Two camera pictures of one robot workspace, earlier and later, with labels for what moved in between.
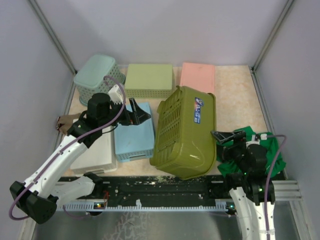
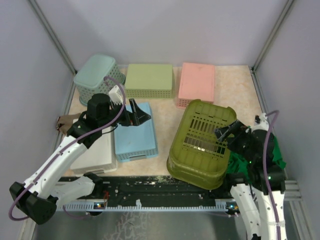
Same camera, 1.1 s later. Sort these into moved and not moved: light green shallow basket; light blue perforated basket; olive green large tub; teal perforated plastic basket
Moved: olive green large tub
Not moved: teal perforated plastic basket; light green shallow basket; light blue perforated basket
